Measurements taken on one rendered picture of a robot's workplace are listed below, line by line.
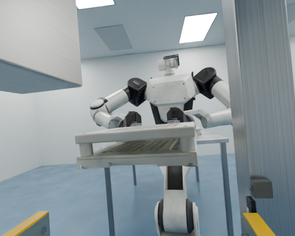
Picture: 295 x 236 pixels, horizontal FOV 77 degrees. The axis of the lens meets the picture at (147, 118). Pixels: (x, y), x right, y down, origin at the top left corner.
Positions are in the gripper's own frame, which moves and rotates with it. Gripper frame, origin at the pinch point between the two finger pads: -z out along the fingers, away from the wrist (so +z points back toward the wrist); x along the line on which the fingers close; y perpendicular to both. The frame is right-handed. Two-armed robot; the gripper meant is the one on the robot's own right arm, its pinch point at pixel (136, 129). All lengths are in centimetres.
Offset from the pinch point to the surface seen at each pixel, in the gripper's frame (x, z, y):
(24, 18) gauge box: -11.9, -39.3, 20.1
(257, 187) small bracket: 7.0, -41.6, -3.5
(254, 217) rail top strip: 9.8, -42.4, -1.8
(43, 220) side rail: 10.7, -29.9, 21.4
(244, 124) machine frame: -0.4, -40.1, -3.8
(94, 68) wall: -169, 471, -12
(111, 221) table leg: 81, 111, 1
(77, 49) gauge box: -12.6, -31.3, 15.8
